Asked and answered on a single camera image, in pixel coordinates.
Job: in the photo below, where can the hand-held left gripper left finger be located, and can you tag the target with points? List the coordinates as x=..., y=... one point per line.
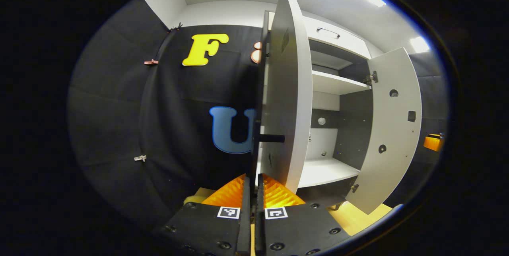
x=245, y=224

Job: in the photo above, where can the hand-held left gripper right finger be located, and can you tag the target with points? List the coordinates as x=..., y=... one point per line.
x=259, y=228

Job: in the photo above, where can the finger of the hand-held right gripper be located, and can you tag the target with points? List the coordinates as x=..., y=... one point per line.
x=432, y=143

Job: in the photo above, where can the beige door with headphone sticker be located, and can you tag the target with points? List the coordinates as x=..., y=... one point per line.
x=397, y=168

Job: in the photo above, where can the beige double-door shoe cabinet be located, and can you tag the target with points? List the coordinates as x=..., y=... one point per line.
x=350, y=128

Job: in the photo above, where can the beige door with camera sticker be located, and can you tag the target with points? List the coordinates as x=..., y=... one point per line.
x=286, y=89

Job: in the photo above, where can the white cabinet shelf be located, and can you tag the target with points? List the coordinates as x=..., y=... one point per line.
x=322, y=170
x=334, y=83

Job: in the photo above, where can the metal door hinge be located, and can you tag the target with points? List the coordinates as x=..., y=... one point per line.
x=370, y=78
x=354, y=188

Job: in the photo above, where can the beige cabinet top panel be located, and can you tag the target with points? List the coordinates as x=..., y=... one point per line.
x=352, y=43

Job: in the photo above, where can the yellow plush toy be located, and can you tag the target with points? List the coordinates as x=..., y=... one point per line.
x=193, y=199

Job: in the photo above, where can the small ceiling light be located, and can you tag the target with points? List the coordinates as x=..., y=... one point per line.
x=419, y=44

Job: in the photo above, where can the white clip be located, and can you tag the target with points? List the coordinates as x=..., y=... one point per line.
x=140, y=158

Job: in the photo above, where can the black backdrop cloth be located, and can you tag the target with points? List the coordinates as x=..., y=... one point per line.
x=119, y=109

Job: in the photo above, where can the copper clip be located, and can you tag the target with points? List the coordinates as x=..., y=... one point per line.
x=151, y=62

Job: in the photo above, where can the black clip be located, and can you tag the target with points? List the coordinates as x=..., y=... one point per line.
x=177, y=27

